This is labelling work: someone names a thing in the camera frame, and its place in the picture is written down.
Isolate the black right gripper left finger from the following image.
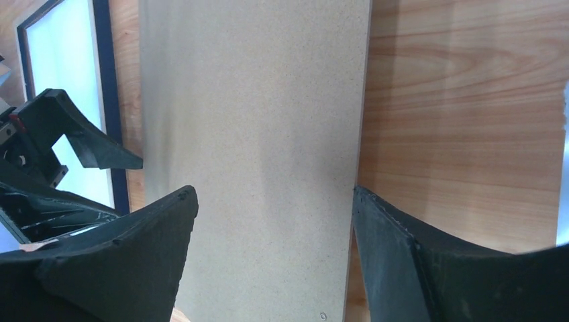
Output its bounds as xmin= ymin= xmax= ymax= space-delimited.
xmin=1 ymin=185 xmax=199 ymax=321

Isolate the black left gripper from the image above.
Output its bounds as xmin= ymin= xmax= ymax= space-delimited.
xmin=1 ymin=89 xmax=143 ymax=244

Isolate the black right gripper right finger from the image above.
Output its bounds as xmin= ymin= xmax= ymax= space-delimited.
xmin=352 ymin=186 xmax=568 ymax=321

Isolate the sunflower photo print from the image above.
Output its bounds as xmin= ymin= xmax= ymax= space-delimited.
xmin=0 ymin=0 xmax=115 ymax=254

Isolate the wooden picture frame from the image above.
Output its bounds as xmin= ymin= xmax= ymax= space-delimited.
xmin=13 ymin=0 xmax=146 ymax=217

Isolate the brown cardboard backing board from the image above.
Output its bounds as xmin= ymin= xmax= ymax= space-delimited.
xmin=139 ymin=1 xmax=371 ymax=321

